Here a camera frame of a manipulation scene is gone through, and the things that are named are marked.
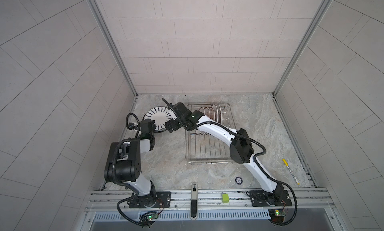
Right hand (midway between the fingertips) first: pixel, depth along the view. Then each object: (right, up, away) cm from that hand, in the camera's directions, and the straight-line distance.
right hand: (170, 123), depth 89 cm
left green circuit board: (-3, -38, -24) cm, 45 cm away
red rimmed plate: (+27, +7, -6) cm, 28 cm away
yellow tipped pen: (+66, -22, -6) cm, 70 cm away
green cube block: (+30, -34, -18) cm, 49 cm away
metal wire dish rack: (+19, -15, -1) cm, 25 cm away
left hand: (-14, +1, +7) cm, 15 cm away
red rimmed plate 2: (+28, +6, -6) cm, 30 cm away
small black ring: (+38, -29, -12) cm, 49 cm away
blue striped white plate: (-9, +4, +13) cm, 16 cm away
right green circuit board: (+53, -40, -21) cm, 70 cm away
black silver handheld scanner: (+15, -34, -24) cm, 44 cm away
